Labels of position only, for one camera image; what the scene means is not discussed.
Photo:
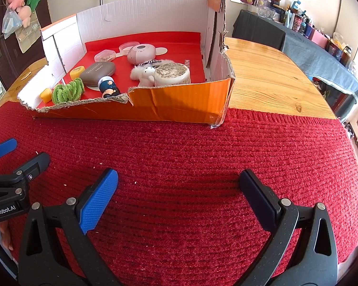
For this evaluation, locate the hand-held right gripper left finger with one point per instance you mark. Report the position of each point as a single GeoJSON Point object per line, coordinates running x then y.
{"type": "Point", "coordinates": [98, 199]}

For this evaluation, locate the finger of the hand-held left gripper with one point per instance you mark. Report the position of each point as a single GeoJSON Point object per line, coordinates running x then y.
{"type": "Point", "coordinates": [35, 163]}
{"type": "Point", "coordinates": [3, 149]}

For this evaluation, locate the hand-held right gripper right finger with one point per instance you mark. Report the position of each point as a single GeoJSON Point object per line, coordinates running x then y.
{"type": "Point", "coordinates": [256, 196]}

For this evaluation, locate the yellow figurine toy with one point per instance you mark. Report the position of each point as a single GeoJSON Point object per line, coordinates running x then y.
{"type": "Point", "coordinates": [46, 95]}

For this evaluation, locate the green knitted yarn toy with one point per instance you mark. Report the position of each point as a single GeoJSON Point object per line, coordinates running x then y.
{"type": "Point", "coordinates": [67, 92]}

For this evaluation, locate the yellow round tin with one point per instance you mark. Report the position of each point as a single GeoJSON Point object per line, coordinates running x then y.
{"type": "Point", "coordinates": [76, 72]}

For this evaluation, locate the small navy hat figurine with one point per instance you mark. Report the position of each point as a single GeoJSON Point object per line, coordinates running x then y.
{"type": "Point", "coordinates": [109, 86]}

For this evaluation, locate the grey square compact case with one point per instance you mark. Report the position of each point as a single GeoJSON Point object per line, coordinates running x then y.
{"type": "Point", "coordinates": [97, 73]}

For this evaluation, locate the orange cardboard box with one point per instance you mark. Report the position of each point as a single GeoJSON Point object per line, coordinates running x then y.
{"type": "Point", "coordinates": [173, 101]}

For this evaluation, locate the small clear plastic box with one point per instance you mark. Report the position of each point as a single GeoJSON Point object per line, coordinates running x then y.
{"type": "Point", "coordinates": [105, 56]}

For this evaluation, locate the white fluffy bunny wreath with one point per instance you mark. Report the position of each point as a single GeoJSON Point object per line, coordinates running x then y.
{"type": "Point", "coordinates": [143, 76]}

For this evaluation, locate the speckled cream jar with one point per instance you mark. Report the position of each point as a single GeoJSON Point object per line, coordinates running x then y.
{"type": "Point", "coordinates": [173, 74]}

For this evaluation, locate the clear round plastic lid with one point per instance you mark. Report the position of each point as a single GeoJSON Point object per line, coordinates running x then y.
{"type": "Point", "coordinates": [128, 47]}

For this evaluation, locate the pink round gadget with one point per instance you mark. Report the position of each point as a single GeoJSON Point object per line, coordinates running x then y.
{"type": "Point", "coordinates": [140, 53]}

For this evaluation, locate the person's left hand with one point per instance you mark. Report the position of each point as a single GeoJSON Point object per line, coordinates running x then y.
{"type": "Point", "coordinates": [6, 235]}

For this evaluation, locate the small beige table sticker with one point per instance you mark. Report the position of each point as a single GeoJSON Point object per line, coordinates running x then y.
{"type": "Point", "coordinates": [25, 76]}

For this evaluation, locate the red knitted mat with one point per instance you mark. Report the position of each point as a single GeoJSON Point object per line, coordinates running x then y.
{"type": "Point", "coordinates": [182, 155]}

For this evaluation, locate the dark brown door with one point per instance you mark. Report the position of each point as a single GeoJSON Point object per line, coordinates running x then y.
{"type": "Point", "coordinates": [6, 62]}

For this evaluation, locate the beige hanging organizer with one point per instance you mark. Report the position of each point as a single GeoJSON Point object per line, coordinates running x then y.
{"type": "Point", "coordinates": [28, 40]}

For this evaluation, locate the clear plastic bag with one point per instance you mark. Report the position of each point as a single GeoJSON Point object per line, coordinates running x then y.
{"type": "Point", "coordinates": [11, 23]}

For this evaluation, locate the peach plush toy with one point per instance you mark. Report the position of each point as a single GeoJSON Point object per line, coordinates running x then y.
{"type": "Point", "coordinates": [25, 15]}

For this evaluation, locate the blue cloth side table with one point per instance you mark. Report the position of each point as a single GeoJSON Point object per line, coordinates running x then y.
{"type": "Point", "coordinates": [301, 53]}

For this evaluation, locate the green plush toy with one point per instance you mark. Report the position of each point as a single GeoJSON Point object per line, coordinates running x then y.
{"type": "Point", "coordinates": [33, 0]}

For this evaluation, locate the side table with clutter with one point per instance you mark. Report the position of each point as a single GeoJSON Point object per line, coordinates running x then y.
{"type": "Point", "coordinates": [298, 20]}

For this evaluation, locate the white wardrobe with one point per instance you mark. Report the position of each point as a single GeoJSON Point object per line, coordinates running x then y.
{"type": "Point", "coordinates": [350, 15]}

